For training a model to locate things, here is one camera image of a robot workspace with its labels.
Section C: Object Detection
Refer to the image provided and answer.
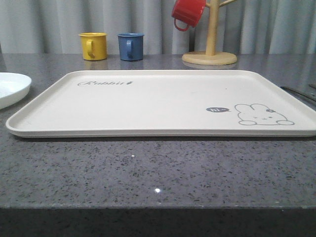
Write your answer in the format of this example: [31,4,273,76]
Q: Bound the yellow enamel mug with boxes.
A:
[79,33,108,61]

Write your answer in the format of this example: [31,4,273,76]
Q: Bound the blue enamel mug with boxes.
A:
[118,33,144,61]

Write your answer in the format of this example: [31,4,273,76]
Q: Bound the stainless steel fork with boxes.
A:
[280,86,316,102]

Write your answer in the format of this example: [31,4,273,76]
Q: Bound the red enamel mug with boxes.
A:
[171,0,206,32]

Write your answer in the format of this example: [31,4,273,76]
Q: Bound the wooden mug tree stand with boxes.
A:
[182,0,237,65]

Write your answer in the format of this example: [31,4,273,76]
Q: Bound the cream rabbit serving tray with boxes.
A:
[6,70,316,138]

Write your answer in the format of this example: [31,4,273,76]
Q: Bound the white round plate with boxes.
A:
[0,72,32,109]

